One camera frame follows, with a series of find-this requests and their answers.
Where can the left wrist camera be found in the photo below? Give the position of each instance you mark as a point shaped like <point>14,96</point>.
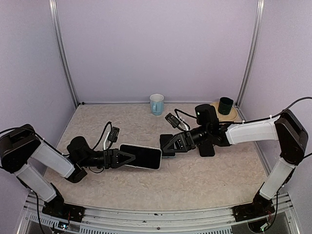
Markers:
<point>111,136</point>

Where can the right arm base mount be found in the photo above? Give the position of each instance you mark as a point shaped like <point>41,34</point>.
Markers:
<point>259,207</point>

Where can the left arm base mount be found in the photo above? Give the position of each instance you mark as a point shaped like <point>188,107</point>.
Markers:
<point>63,210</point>

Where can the clear phone case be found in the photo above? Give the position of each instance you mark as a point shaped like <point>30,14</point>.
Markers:
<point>158,156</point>

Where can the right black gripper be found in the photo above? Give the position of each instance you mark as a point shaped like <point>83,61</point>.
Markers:
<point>184,141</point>

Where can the dark green cup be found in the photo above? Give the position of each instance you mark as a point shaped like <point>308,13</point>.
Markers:
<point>225,105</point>

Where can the light blue phone case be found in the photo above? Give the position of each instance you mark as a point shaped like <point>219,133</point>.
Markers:
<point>164,139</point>

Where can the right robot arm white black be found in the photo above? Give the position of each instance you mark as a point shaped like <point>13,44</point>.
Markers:
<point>283,127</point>

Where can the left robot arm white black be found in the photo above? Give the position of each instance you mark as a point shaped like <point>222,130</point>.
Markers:
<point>19,144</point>

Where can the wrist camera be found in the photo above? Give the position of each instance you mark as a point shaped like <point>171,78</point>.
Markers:
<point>111,136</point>
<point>177,122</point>

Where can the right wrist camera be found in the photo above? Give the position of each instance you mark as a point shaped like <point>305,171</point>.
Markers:
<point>177,122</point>

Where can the left aluminium frame post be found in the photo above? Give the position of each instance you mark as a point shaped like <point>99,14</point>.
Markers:
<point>62,54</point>

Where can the beige plate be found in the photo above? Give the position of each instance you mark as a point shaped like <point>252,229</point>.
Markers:
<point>232,116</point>

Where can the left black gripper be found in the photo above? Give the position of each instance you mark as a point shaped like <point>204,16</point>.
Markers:
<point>112,158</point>

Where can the aluminium frame post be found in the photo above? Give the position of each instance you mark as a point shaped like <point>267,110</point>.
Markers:
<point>252,52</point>
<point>62,54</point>

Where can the right aluminium frame post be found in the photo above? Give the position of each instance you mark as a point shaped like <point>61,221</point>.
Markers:
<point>252,52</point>

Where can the light blue mug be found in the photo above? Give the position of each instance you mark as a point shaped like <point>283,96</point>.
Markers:
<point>157,104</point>

